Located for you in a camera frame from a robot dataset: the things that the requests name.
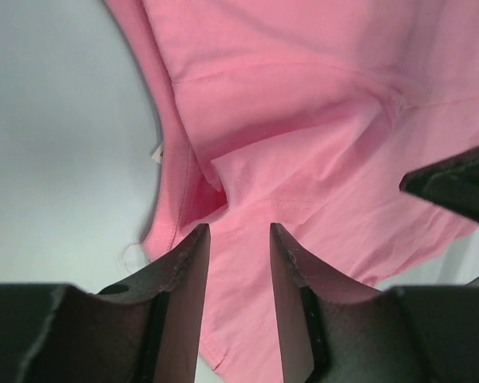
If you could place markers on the pink t shirt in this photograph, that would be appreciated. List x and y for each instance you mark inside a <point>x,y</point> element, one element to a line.
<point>308,114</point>

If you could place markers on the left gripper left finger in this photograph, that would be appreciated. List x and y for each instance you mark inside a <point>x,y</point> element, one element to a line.
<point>144,328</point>

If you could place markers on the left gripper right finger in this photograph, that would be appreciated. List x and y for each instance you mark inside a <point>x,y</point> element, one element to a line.
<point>334,329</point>

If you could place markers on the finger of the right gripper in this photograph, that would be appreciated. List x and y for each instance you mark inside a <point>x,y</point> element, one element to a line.
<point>452,183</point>

